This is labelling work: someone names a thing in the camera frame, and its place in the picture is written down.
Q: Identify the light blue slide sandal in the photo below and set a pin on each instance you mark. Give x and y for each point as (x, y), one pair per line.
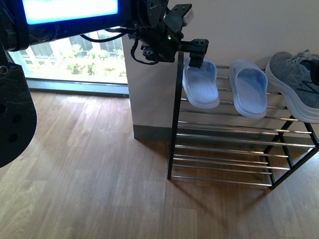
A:
(199, 84)
(249, 88)

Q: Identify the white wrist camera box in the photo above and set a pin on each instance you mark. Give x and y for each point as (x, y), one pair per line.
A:
(188, 17)

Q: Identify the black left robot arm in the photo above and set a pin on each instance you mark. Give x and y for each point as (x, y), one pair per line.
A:
(24, 23)

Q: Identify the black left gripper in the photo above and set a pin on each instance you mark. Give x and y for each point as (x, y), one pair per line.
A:
(159, 29)

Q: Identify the black perforated robot plate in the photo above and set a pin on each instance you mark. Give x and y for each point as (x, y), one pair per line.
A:
(18, 117)

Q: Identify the black metal shoe rack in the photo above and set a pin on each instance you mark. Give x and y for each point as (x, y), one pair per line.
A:
(222, 145)

